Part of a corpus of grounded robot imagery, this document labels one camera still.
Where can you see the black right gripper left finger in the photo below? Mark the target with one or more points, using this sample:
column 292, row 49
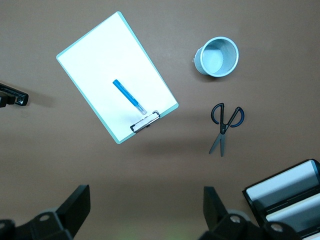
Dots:
column 57, row 222

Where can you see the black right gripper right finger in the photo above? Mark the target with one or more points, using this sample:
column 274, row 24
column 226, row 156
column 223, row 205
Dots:
column 225, row 225

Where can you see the blue marker pen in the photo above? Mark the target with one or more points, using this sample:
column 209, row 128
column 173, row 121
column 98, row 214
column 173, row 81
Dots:
column 126, row 95

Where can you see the black stacked document tray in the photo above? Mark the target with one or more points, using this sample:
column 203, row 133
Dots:
column 257, row 212

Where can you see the white paper stack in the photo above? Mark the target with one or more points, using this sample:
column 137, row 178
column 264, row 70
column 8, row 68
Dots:
column 282, row 178

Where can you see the black stapler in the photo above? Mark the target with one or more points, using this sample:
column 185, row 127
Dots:
column 20, row 98

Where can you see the teal clipboard with metal clip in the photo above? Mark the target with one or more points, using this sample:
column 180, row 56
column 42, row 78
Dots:
column 146, row 122

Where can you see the white paper sheet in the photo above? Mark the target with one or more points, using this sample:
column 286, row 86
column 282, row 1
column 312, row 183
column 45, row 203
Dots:
column 105, row 62

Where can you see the light blue mesh pen cup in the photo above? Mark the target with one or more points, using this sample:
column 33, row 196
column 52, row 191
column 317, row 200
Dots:
column 212, row 57

